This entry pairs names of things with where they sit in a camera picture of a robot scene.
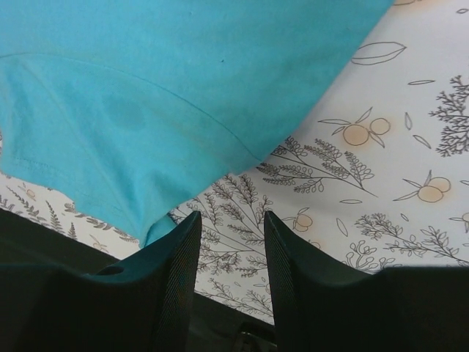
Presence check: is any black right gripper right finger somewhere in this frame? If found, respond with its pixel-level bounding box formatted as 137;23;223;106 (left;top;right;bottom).
264;211;468;351

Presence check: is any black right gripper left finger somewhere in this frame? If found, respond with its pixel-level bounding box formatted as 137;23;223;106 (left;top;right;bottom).
1;211;202;351

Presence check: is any teal t shirt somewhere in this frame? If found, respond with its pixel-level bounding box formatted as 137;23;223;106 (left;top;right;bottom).
1;1;392;246

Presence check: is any floral patterned table mat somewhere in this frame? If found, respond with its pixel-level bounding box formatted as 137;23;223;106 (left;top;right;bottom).
1;1;468;322

